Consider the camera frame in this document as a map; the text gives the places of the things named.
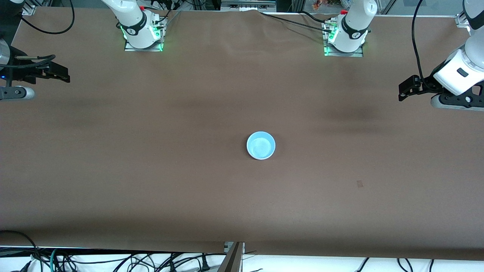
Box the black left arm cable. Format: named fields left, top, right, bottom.
left=412, top=0, right=426, bottom=86

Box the aluminium frame rail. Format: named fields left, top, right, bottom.
left=221, top=0, right=277, bottom=12

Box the teal cable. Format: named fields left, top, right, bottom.
left=48, top=248, right=62, bottom=272

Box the black cable across table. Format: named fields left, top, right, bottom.
left=260, top=11, right=334, bottom=34

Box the black right camera cable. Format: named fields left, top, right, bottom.
left=0, top=54, right=57, bottom=69

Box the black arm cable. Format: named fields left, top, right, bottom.
left=20, top=0, right=76, bottom=35
left=412, top=0, right=426, bottom=86

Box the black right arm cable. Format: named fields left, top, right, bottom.
left=20, top=0, right=76, bottom=35

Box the brown table cover sheet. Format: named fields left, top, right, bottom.
left=0, top=7, right=484, bottom=261

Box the black looped floor cable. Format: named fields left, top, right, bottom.
left=0, top=230, right=40, bottom=272

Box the black tangled floor cable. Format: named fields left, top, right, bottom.
left=57, top=252, right=227, bottom=272

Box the aluminium profile beam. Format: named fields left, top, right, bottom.
left=219, top=242, right=245, bottom=272

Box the blue bowl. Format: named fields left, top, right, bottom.
left=247, top=131, right=276, bottom=160

